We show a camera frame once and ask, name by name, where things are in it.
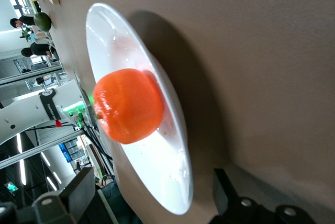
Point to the green exit sign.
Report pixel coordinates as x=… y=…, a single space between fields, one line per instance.
x=12 y=187

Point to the dark green avocado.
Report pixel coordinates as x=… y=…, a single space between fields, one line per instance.
x=42 y=22

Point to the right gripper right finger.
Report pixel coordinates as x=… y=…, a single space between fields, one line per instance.
x=223 y=195

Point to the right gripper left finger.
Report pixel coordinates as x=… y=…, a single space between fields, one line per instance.
x=78 y=192

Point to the seated person in black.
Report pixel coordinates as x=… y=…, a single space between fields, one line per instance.
x=39 y=49
x=24 y=21

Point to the white round plate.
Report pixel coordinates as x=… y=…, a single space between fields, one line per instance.
x=157 y=171

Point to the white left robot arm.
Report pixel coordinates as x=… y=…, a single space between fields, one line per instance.
x=26 y=111

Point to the orange mandarin fruit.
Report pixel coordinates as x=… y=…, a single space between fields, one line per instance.
x=128 y=106

